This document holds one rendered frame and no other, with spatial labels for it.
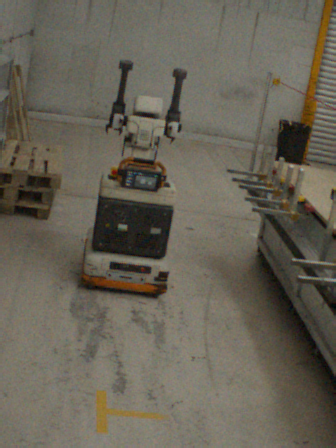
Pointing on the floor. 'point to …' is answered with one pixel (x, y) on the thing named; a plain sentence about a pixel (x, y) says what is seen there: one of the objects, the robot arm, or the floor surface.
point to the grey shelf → (5, 92)
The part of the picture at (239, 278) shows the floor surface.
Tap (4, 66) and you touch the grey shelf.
